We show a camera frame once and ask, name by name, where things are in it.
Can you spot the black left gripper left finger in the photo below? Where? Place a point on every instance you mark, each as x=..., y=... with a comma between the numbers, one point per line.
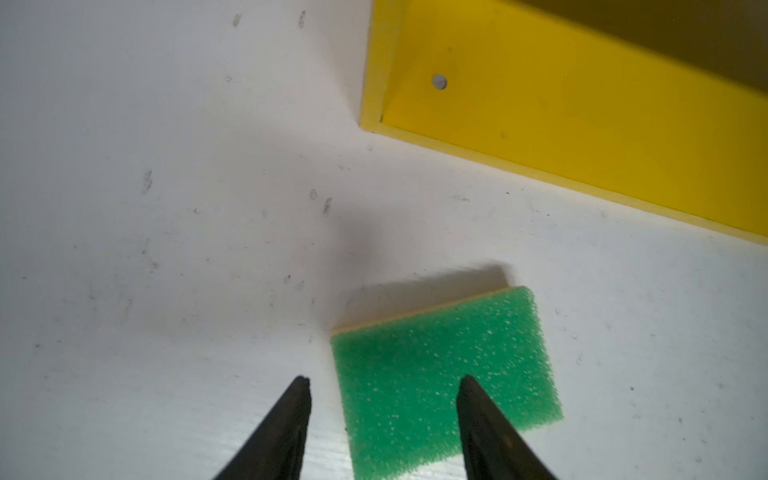
x=275, y=449

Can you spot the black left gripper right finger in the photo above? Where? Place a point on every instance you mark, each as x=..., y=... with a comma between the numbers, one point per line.
x=492, y=449

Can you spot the green topped sponge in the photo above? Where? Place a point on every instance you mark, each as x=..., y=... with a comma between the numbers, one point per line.
x=399, y=378

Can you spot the yellow shelf unit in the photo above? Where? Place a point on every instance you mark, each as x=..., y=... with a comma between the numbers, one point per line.
x=658, y=105

